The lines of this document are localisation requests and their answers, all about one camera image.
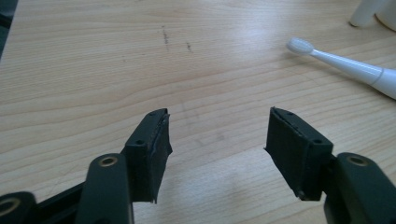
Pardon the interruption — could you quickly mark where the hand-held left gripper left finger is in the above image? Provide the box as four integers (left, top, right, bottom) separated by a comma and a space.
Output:
120, 107, 174, 204

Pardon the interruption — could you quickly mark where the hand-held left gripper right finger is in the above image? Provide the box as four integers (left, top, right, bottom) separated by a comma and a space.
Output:
263, 106, 334, 202

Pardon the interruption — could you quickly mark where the white electric toothbrush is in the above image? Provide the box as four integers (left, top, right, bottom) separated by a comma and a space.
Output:
286, 37, 396, 101

